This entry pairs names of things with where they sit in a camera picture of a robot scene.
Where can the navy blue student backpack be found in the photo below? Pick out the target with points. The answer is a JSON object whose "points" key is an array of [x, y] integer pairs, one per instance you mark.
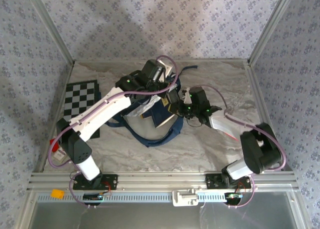
{"points": [[155, 136]]}

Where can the red packet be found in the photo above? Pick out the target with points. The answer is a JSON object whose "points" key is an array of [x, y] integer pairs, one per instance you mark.
{"points": [[231, 135]]}

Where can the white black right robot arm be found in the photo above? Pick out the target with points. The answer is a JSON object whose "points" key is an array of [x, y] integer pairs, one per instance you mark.
{"points": [[257, 149]]}

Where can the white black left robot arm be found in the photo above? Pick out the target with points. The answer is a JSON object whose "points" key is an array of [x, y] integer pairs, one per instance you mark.
{"points": [[102, 111]]}

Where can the black grey checkerboard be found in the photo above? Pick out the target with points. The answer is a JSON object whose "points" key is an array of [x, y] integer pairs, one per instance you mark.
{"points": [[77, 99]]}

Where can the right small circuit board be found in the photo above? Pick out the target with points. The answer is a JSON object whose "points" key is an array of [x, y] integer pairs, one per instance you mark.
{"points": [[233, 196]]}

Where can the small circuit board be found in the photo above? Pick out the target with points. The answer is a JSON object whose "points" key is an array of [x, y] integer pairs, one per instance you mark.
{"points": [[92, 197], [233, 196]]}

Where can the small red block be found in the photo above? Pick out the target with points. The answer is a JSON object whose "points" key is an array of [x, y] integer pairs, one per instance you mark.
{"points": [[52, 142]]}

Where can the playing card box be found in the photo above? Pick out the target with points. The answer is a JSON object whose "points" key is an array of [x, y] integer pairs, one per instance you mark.
{"points": [[59, 157]]}

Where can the grey metal sheet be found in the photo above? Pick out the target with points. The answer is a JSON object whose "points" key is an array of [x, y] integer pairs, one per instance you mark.
{"points": [[150, 216]]}

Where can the left small circuit board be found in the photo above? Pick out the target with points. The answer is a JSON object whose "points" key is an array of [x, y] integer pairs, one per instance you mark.
{"points": [[92, 197]]}

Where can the orange connector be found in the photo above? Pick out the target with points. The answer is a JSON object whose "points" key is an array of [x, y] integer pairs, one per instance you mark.
{"points": [[57, 193]]}

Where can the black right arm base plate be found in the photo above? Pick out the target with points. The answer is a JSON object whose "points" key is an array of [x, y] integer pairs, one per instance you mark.
{"points": [[212, 181]]}

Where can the aluminium frame cross rail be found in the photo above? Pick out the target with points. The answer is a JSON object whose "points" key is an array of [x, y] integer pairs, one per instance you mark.
{"points": [[160, 180]]}

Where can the white plastic bracket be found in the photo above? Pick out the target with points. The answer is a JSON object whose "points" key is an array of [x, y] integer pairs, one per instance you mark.
{"points": [[185, 197]]}

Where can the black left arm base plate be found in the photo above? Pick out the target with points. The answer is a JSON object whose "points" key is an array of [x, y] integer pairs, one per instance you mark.
{"points": [[110, 182]]}

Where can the aluminium frame post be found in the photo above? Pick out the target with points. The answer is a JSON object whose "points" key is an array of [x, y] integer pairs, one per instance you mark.
{"points": [[272, 26], [50, 26]]}

